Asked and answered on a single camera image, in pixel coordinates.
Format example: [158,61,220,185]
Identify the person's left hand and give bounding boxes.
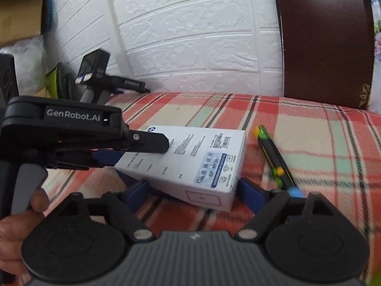
[0,189,50,275]

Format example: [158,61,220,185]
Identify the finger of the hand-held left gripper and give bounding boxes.
[121,130,171,154]
[45,150,126,170]

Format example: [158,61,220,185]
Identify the brown chair back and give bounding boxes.
[271,0,376,109]

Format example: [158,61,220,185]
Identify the white printed box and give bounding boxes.
[114,125,247,212]

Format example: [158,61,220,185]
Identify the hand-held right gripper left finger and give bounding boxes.
[56,179,156,242]

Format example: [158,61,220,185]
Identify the plaid blanket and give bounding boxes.
[42,92,381,286]

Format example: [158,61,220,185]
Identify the black handheld device grey handle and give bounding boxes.
[76,48,151,103]

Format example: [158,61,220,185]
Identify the clear plastic bag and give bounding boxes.
[0,37,50,96]

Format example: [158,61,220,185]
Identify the teal fuzzy object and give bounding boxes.
[43,0,55,35]

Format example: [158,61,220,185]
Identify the floral pillow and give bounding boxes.
[360,0,381,114]

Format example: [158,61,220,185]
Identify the black pen green yellow accents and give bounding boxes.
[253,125,305,199]

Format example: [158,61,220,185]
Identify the cardboard box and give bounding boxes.
[0,0,45,46]

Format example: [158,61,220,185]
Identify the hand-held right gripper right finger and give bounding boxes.
[236,178,339,241]

